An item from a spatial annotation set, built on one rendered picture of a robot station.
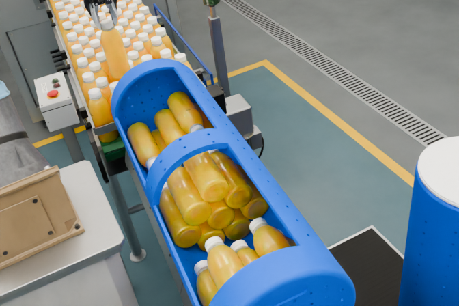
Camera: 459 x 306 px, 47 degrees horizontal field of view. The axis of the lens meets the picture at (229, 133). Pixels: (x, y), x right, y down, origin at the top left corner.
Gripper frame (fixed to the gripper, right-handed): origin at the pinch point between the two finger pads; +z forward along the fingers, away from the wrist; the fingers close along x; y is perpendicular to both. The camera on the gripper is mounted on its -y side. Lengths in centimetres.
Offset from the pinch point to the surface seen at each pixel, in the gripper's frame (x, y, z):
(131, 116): -2.8, 24.2, 20.6
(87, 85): -11.7, -4.2, 21.6
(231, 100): 37, 2, 42
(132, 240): -14, -18, 113
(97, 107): -11.1, 9.1, 23.1
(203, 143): 7, 69, 4
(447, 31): 255, -118, 127
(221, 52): 43, -18, 33
